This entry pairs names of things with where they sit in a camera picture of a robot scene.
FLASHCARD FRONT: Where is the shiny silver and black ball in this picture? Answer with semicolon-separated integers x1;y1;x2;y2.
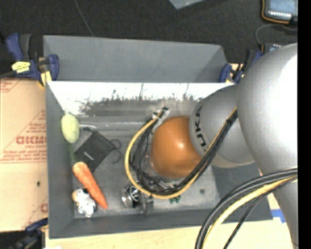
121;184;142;209

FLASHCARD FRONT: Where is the orange toy carrot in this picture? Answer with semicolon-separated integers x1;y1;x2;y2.
68;149;109;210

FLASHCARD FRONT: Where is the white toy animal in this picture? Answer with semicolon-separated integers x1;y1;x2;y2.
72;188;97;218

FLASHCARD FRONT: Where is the black flat pouch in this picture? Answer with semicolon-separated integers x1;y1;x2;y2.
73;129;118;174

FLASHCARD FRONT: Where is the pale green toy fruit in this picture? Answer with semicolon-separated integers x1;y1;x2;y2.
60;114;81;144

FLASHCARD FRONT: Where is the brown cardboard board, red print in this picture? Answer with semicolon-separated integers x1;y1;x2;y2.
0;77;49;233

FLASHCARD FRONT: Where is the grey metal bin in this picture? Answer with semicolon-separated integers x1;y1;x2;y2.
42;35;273;239

